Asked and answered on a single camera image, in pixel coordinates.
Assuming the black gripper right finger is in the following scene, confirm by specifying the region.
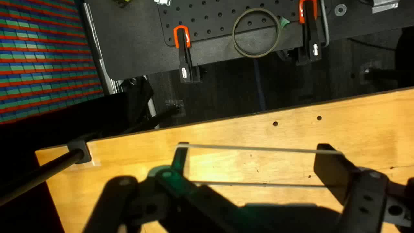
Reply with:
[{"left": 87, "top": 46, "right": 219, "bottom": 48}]
[{"left": 313, "top": 143, "right": 414, "bottom": 233}]

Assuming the round metal washer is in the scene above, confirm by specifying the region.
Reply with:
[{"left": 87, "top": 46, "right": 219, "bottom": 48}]
[{"left": 334, "top": 3, "right": 348, "bottom": 17}]

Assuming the black stand pole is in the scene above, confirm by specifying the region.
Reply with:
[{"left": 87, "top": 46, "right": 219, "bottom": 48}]
[{"left": 0, "top": 147, "right": 88, "bottom": 207}]

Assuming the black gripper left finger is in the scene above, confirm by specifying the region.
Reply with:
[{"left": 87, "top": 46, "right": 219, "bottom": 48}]
[{"left": 84, "top": 141, "right": 243, "bottom": 233}]

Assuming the white metal frame strip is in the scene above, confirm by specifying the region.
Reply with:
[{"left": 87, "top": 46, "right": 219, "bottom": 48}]
[{"left": 81, "top": 0, "right": 122, "bottom": 96}]

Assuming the dark rubber ring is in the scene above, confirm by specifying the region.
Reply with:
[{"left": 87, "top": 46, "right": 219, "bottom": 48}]
[{"left": 230, "top": 7, "right": 283, "bottom": 60}]

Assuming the black perforated pegboard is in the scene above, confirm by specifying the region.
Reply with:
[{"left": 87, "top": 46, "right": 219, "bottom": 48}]
[{"left": 155, "top": 0, "right": 330, "bottom": 59}]

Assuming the small green clip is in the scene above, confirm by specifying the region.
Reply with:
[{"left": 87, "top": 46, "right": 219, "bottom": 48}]
[{"left": 278, "top": 16, "right": 292, "bottom": 30}]

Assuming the colourful striped cloth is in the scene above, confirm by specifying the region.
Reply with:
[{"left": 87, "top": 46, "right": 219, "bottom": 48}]
[{"left": 0, "top": 0, "right": 106, "bottom": 127}]

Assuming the thin metal rod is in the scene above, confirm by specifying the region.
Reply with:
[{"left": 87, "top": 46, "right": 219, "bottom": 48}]
[{"left": 175, "top": 143, "right": 347, "bottom": 189}]

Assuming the grey pole clamp bracket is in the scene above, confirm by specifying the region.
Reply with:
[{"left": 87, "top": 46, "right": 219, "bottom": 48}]
[{"left": 66, "top": 136, "right": 93, "bottom": 166}]

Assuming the orange handled spring clamp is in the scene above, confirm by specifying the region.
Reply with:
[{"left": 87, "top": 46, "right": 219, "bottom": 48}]
[
  {"left": 296, "top": 0, "right": 323, "bottom": 66},
  {"left": 172, "top": 24, "right": 204, "bottom": 84}
]

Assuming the silver metal bracket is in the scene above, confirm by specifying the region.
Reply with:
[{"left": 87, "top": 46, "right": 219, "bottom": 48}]
[{"left": 371, "top": 0, "right": 401, "bottom": 15}]

